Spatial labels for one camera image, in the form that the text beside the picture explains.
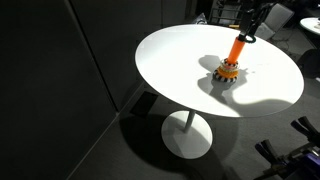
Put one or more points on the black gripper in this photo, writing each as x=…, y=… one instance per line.
x=256, y=8

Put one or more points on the yellow bar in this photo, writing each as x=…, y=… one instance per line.
x=233, y=26

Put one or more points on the grey office chair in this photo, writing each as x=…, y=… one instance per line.
x=278, y=18

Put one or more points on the dark metal rack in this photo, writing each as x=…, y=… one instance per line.
x=222, y=11

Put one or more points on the orange stacking pole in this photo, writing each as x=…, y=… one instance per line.
x=236, y=51

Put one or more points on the small white round table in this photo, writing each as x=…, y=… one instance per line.
x=311, y=24

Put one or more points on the dark round chair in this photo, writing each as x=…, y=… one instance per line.
x=310, y=63

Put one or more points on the white round table base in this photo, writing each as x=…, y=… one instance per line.
x=186, y=141

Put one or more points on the purple blue device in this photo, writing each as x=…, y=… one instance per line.
x=310, y=160

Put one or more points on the white table post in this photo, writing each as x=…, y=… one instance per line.
x=189, y=121

